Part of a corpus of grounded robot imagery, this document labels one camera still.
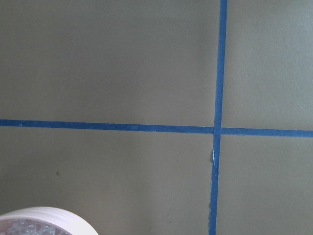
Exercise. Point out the clear ice cubes pile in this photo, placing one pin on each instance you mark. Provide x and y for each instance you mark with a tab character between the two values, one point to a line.
28	227

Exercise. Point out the blue tape line lengthwise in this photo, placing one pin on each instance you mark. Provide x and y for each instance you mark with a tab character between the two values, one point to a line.
217	133

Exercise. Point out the pink bowl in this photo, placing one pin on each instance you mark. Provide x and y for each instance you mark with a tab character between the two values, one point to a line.
60	218

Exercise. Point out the blue tape line crosswise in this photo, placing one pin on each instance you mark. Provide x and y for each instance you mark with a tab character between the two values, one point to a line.
156	128

